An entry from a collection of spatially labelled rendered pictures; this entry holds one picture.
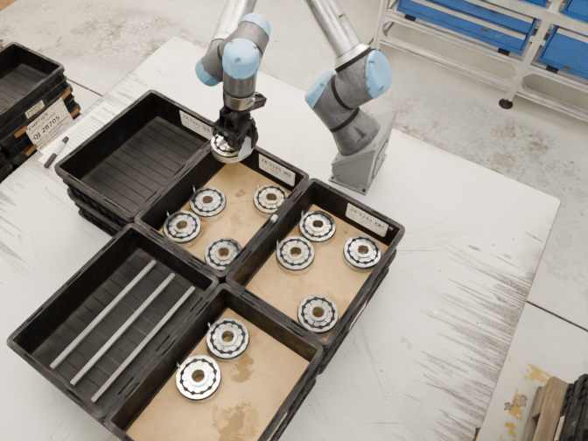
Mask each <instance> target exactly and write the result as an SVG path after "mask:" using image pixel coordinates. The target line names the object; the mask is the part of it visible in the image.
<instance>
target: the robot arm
mask: <svg viewBox="0 0 588 441"><path fill-rule="evenodd" d="M256 1H257V0H227V1H226V3H225V6H224V8H223V11H222V13H221V15H220V19H219V22H218V24H217V26H216V28H215V31H214V33H213V37H212V39H211V42H210V44H209V47H208V48H207V51H206V54H205V55H204V56H202V57H200V59H199V60H198V61H197V63H196V65H195V73H196V75H197V77H198V79H199V80H200V81H201V82H202V83H203V84H205V85H206V86H209V87H214V86H217V85H218V84H220V83H221V82H223V85H222V100H223V107H222V108H221V109H220V110H219V118H218V119H217V120H216V121H215V122H214V123H213V137H215V136H217V135H219V136H221V137H223V138H222V139H221V141H220V142H219V147H221V146H222V145H223V144H225V143H226V142H227V145H228V146H230V147H231V148H234V147H235V151H237V150H238V149H239V148H240V147H241V146H242V147H241V150H240V152H239V154H238V159H241V158H243V157H245V158H246V157H248V156H249V155H250V154H251V152H252V150H253V149H254V148H255V146H256V143H257V141H258V139H259V135H258V131H257V127H256V121H255V119H254V117H253V116H251V113H250V111H253V110H256V109H259V108H262V107H264V105H265V103H266V101H267V97H265V96H263V94H261V93H259V92H257V91H256V78H257V73H258V69H259V66H260V65H261V62H262V58H263V55H264V52H265V49H266V46H267V44H268V43H269V41H270V32H271V28H270V23H269V21H268V20H267V19H266V18H265V17H264V16H262V15H260V14H257V13H253V11H254V8H255V6H256ZM301 2H302V3H303V5H304V7H305V8H306V10H307V12H308V14H309V15H310V17H311V20H312V21H313V23H314V24H315V25H316V27H317V29H318V31H319V33H320V35H321V37H322V38H323V40H324V41H325V43H326V45H327V47H328V48H329V50H330V52H331V54H332V56H333V57H334V59H335V64H334V70H335V72H336V74H333V72H332V71H330V70H329V71H326V72H325V73H323V74H322V75H321V76H320V77H319V78H318V79H317V80H316V81H315V82H314V83H313V84H312V85H311V86H310V88H309V89H308V91H307V92H306V94H305V97H304V99H305V101H306V103H307V104H308V105H309V107H310V108H311V109H312V111H313V112H314V113H315V114H316V116H317V117H318V118H319V119H320V121H321V122H322V123H323V124H324V125H325V126H326V127H327V128H328V129H329V131H330V132H331V133H332V137H333V139H334V142H335V143H336V145H337V149H338V151H339V152H340V153H341V155H342V156H350V155H353V154H354V153H356V152H358V151H360V150H362V149H363V148H365V147H366V146H367V145H368V144H369V143H370V142H371V141H372V140H373V139H374V138H375V137H376V135H377V134H378V132H379V130H380V127H381V125H380V124H379V123H378V122H377V120H376V119H375V118H373V117H371V116H370V115H369V114H367V113H366V112H364V111H363V110H361V109H360V106H361V105H363V104H365V103H367V102H370V101H371V100H373V99H376V98H378V97H379V96H380V95H382V94H384V93H386V92H387V91H388V90H389V88H390V86H391V81H392V74H391V69H390V66H389V62H388V60H387V59H386V57H385V56H384V54H382V52H380V51H372V49H371V47H370V46H369V45H365V44H362V43H361V41H360V39H359V37H358V36H357V34H356V32H355V30H354V28H353V27H352V25H351V23H350V21H349V20H348V18H347V15H346V14H345V12H344V11H343V9H342V7H341V6H340V3H339V1H338V0H301ZM215 126H217V127H218V130H217V131H216V132H215Z"/></svg>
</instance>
